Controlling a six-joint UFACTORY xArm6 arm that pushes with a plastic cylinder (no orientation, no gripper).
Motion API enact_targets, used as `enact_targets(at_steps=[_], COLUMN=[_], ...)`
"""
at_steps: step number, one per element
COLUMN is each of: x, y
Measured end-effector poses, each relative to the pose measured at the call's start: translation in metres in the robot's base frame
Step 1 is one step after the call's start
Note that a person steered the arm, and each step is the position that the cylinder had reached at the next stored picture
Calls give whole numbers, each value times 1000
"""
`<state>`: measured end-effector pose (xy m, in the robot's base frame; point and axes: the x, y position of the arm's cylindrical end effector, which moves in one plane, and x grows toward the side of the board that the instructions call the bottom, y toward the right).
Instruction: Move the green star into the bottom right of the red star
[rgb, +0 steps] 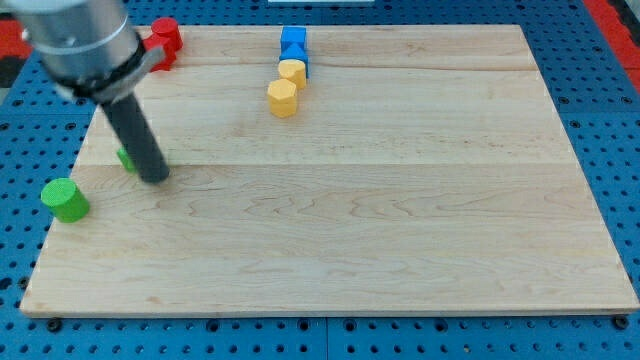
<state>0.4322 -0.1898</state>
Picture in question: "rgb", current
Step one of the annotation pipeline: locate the green star block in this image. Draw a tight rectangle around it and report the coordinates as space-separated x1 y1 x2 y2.
116 147 136 173

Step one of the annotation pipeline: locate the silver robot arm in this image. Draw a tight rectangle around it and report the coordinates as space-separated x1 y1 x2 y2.
1 0 165 104

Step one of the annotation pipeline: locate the yellow hexagon block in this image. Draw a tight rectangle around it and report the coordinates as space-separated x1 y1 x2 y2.
267 79 298 118

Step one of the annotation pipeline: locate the wooden board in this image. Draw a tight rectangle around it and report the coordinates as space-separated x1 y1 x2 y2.
21 25 639 318

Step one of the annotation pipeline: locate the yellow cylinder block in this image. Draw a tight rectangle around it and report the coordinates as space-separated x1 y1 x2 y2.
278 59 307 89

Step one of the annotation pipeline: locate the blue triangle block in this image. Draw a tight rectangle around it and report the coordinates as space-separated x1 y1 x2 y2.
279 43 309 77

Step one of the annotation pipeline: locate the blue cube block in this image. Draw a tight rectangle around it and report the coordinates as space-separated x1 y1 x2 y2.
280 26 307 51

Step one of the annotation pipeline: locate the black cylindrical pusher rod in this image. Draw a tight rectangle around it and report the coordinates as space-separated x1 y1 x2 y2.
101 93 170 184

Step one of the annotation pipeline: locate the red cylinder block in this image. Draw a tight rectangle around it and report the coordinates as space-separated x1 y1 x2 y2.
151 17 183 51

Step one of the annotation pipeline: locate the green cylinder block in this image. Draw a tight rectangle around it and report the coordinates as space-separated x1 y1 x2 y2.
40 178 90 223

